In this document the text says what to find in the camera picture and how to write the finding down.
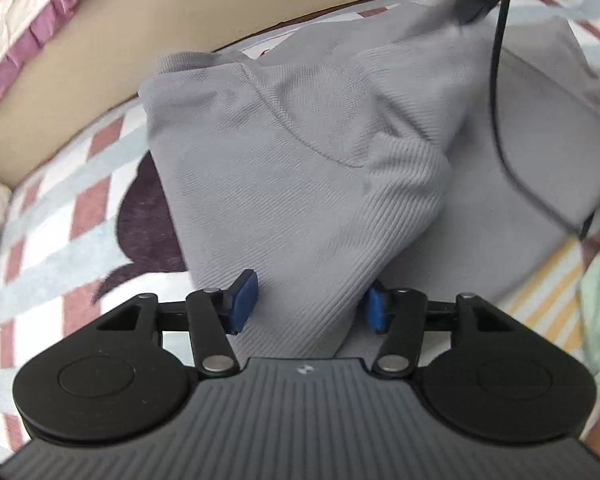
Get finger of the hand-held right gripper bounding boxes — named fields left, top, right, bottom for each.
left=452, top=0, right=499, bottom=25

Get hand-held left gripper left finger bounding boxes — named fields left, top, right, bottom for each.
left=96, top=269, right=259, bottom=378

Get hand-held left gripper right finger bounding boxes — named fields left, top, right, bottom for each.
left=364, top=282, right=512, bottom=379

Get grey knit sweater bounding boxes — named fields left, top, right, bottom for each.
left=139, top=0, right=600, bottom=359

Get quilted bear print bedspread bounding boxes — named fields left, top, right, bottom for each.
left=0, top=0, right=99, bottom=119

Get black cable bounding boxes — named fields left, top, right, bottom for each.
left=487, top=0, right=600, bottom=242

